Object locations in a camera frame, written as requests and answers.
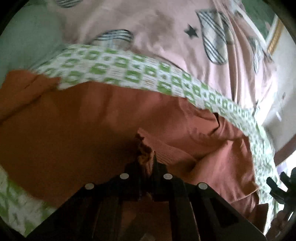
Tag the green white patterned quilt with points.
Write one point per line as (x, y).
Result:
(80, 63)

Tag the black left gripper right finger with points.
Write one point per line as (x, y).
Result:
(197, 212)

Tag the orange-red cloth garment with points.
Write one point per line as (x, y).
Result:
(54, 141)

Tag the gold framed picture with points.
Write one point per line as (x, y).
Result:
(266, 21)

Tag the pink pillow with plaid hearts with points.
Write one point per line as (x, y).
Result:
(215, 41)

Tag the grey-green pillow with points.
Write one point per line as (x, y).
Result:
(31, 38)

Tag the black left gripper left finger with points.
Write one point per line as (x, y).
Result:
(93, 212)

